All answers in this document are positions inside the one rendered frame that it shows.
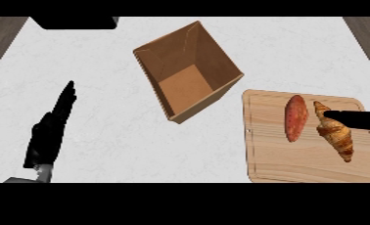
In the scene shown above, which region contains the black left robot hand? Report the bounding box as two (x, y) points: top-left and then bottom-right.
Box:
(22, 79), (79, 170)

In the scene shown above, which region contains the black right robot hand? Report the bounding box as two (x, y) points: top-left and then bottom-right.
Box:
(322, 110), (370, 131)

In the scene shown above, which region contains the reddish sweet potato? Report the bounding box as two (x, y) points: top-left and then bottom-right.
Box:
(282, 94), (310, 143)

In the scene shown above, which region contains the pale wooden cutting board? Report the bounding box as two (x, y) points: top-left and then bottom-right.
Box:
(239, 88), (370, 184)

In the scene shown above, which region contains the brown cardboard box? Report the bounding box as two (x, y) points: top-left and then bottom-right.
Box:
(131, 20), (245, 125)

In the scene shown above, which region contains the golden brown croissant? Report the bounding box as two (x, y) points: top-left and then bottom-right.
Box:
(312, 100), (355, 163)

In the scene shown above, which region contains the black appliance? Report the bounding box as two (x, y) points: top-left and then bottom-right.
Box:
(29, 16), (119, 30)

